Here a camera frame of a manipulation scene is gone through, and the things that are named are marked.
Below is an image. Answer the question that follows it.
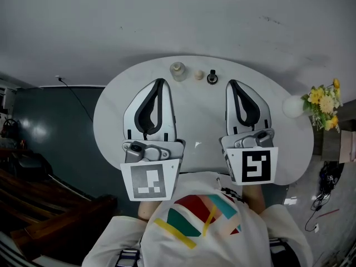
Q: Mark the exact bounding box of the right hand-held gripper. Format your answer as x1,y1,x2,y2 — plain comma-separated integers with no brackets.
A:
219,79,279,186

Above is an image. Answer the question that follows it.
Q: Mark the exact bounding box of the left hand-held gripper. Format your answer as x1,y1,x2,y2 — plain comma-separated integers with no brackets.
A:
120,78,186,202

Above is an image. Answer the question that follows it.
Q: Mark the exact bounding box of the clear glass jar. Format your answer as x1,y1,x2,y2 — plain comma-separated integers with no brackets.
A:
169,61,187,82

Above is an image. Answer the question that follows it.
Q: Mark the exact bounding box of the person's left forearm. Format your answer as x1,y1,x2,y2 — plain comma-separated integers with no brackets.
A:
137,200,161,222

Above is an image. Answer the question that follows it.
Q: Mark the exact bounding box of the person's right forearm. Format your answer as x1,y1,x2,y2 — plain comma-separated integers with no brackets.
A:
241,184,266,215

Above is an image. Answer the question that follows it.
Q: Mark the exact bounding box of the white curved table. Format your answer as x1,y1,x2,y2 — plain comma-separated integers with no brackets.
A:
93,55,314,186

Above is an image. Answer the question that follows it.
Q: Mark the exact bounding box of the white ribbed vase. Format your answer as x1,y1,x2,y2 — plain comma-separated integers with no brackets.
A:
282,95,305,119

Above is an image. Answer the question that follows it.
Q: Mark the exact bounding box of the black lipstick tube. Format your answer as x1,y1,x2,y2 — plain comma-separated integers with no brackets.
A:
206,70,219,85

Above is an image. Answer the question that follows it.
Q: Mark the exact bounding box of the yellow flower bouquet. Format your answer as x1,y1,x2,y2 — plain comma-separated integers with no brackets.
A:
301,78,344,133

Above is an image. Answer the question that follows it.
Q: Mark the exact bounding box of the pink box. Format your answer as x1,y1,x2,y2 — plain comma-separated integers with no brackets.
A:
338,130,356,164

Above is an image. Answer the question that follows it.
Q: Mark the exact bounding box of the dark wooden furniture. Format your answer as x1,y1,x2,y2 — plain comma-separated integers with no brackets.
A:
0,146,119,263

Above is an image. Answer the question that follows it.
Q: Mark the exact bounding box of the black chair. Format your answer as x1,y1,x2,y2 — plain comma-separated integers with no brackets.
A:
15,151,55,179

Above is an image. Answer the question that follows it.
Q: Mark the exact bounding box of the red stick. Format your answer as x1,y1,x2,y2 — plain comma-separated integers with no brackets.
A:
315,208,340,219

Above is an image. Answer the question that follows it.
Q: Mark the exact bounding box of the person's white printed sweatshirt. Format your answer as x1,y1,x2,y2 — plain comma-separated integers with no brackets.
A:
82,171,314,267

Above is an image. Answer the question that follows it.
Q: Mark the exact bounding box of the black power cable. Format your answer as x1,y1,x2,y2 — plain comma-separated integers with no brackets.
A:
58,78,95,123

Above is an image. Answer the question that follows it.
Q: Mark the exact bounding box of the tangle of black cables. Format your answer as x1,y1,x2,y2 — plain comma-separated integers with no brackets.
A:
318,160,344,205

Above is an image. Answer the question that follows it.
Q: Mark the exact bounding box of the striped backpack strap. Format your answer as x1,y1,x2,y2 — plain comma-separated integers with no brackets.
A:
115,249,140,267
268,238,289,254

